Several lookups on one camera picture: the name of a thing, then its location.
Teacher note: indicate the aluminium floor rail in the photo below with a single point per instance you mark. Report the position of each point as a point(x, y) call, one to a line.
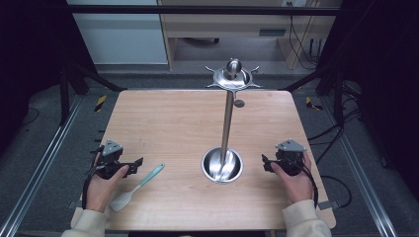
point(39, 168)
point(362, 177)

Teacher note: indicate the grey table edge clamp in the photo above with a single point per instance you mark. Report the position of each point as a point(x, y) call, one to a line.
point(327, 204)
point(74, 204)

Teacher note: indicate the person's right hand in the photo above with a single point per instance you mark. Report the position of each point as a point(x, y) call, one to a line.
point(294, 186)

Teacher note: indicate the black metal frame strut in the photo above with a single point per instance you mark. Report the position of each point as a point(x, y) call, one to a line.
point(326, 79)
point(89, 77)

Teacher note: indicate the person's left hand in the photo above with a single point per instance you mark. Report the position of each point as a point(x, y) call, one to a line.
point(102, 187)

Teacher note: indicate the white cabinet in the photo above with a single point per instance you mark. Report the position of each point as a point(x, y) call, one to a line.
point(122, 36)

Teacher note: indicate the steel utensil hanging stand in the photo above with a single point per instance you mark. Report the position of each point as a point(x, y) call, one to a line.
point(226, 131)

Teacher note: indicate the yellow black striped tape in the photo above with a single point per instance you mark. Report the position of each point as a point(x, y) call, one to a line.
point(311, 103)
point(100, 102)

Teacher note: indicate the small dark round disc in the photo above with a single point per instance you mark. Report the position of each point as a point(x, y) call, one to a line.
point(239, 103)

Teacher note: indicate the wooden desk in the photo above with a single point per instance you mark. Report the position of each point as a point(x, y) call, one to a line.
point(230, 24)

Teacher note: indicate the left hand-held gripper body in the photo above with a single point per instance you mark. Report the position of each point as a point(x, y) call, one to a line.
point(111, 148)

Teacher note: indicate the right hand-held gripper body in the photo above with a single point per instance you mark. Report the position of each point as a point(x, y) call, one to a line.
point(290, 154)

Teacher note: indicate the black horizontal frame bar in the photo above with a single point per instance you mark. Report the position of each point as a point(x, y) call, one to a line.
point(197, 10)

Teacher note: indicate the black curtain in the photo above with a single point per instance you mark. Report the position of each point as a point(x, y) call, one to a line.
point(29, 52)
point(385, 82)

